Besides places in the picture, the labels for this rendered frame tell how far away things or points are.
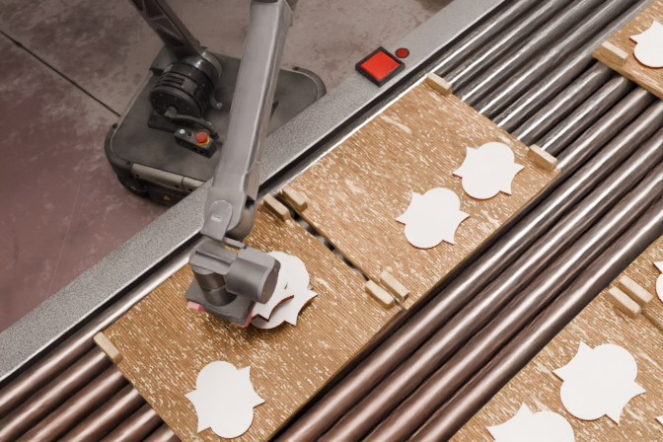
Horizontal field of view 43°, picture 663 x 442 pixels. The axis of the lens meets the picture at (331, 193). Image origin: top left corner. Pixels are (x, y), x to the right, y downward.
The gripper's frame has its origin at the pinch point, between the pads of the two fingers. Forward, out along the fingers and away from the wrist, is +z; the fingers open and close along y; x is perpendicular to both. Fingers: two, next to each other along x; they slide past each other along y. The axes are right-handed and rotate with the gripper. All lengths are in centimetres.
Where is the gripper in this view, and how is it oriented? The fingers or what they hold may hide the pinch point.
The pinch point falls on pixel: (232, 315)
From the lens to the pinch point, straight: 140.2
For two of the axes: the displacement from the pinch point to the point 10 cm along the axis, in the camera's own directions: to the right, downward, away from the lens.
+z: 0.8, 5.5, 8.3
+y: -9.1, -2.9, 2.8
